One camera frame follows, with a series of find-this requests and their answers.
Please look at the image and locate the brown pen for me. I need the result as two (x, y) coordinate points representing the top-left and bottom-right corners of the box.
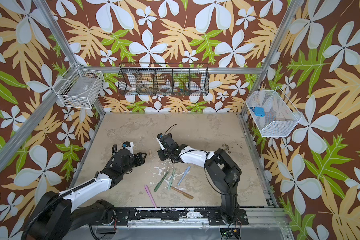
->
(171, 187), (194, 199)

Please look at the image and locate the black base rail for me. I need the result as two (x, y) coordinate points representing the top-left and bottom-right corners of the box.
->
(86, 206), (250, 226)

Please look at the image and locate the dark green pen near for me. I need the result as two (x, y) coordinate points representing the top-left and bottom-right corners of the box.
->
(154, 172), (169, 192)

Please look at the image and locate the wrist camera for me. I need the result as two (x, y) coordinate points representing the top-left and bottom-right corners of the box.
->
(123, 142), (134, 155)
(157, 133), (168, 151)

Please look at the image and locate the light green pen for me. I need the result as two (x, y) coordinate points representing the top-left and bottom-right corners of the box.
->
(167, 168), (176, 191)

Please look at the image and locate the white tape roll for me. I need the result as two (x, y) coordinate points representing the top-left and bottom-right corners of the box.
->
(159, 84), (172, 93)

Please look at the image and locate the black wire basket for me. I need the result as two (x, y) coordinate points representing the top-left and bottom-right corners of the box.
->
(116, 63), (210, 96)

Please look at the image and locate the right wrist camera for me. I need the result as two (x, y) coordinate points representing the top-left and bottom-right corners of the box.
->
(157, 133), (168, 151)

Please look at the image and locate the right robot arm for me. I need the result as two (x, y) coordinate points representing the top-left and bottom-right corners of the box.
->
(157, 133), (242, 224)

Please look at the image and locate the pink pen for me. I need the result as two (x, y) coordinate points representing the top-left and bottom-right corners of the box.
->
(144, 185), (157, 209)

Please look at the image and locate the white wire basket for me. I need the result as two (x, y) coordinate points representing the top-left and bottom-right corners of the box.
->
(246, 87), (303, 138)
(54, 68), (105, 109)

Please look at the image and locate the blue pen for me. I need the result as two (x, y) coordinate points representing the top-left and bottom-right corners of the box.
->
(177, 166), (191, 186)

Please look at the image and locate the white wire basket left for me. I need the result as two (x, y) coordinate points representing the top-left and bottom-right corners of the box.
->
(54, 68), (105, 109)

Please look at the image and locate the blue object in basket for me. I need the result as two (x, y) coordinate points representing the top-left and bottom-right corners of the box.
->
(252, 107), (266, 117)

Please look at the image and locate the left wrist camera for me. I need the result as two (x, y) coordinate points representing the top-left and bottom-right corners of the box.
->
(123, 142), (134, 155)

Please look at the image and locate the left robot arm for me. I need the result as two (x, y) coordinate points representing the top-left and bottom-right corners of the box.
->
(21, 142), (147, 240)

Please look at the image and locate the white wire basket right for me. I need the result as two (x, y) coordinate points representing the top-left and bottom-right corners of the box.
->
(246, 87), (303, 138)

